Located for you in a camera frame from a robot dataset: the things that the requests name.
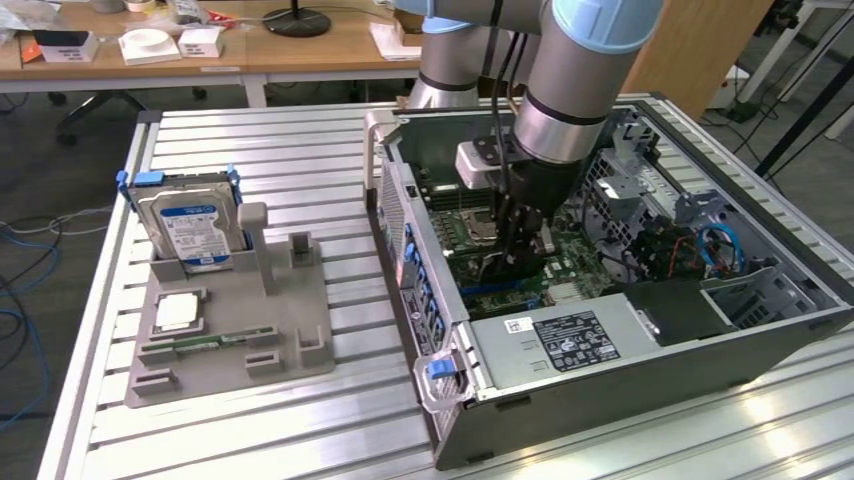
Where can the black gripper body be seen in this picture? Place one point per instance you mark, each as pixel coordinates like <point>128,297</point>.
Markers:
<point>543,185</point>

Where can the black and green graphics card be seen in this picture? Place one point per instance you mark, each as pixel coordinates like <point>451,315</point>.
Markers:
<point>493,272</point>

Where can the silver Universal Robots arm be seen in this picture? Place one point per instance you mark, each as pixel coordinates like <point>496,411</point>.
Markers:
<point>567,90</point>

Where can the CPU socket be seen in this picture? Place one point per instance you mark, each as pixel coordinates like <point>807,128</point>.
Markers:
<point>480,225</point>

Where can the green motherboard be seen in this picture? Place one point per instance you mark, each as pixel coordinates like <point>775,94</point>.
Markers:
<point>574,260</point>

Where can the blue expansion slot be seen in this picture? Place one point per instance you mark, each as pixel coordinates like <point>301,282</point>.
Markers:
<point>493,290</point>

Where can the metal disk bay cage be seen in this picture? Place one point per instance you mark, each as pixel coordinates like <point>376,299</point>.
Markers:
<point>620,200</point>

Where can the small silver heatsink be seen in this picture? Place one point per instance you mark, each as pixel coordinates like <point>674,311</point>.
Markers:
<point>567,294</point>

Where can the grey power supply unit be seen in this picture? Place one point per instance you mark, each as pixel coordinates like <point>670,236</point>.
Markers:
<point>520,350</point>

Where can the black plastic shroud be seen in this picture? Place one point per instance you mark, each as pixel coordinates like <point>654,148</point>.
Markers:
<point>674,310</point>

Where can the blue case latch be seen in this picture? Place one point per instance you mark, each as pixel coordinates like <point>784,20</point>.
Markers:
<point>439,370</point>

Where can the open black PC case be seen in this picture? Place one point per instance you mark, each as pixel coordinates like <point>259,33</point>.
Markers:
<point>600,380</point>

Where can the white paper booklet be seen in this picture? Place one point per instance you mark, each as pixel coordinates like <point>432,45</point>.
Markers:
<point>393,45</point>

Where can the wooden cabinet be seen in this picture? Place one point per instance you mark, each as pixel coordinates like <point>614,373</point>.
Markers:
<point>720,60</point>

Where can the brown cardboard box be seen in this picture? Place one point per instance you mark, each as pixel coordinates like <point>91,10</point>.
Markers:
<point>408,22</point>

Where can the black slanted stand pole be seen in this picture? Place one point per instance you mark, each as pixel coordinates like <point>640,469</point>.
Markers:
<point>796,100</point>

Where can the black round lamp base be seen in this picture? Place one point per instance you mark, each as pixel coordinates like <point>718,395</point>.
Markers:
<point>296,22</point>

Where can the hard disk with blue caddy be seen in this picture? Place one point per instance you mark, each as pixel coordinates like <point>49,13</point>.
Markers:
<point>189,225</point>

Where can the grey plastic parts rack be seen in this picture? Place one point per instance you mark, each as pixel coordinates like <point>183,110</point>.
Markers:
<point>220,365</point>

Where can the green RAM stick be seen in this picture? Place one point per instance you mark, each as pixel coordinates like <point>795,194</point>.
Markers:
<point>200,343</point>

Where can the silver CPU chip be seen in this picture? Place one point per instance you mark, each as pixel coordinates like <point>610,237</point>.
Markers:
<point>176,312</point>

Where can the small white labelled box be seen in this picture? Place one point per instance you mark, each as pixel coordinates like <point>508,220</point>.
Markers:
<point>200,42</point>

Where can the white box with round hole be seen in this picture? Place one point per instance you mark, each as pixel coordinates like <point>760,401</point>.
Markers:
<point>149,47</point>

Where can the black office chair base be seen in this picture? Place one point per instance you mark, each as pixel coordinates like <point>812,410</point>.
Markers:
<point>93,107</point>

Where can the grey cup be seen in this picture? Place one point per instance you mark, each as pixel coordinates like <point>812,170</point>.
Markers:
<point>107,5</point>

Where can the white box with black lid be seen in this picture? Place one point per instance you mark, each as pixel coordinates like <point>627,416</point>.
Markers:
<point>62,47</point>

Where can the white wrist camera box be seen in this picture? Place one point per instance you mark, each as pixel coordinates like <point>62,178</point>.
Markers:
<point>476,167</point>

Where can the wooden desk white frame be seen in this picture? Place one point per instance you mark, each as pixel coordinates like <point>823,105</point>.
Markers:
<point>333,55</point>
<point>100,72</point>

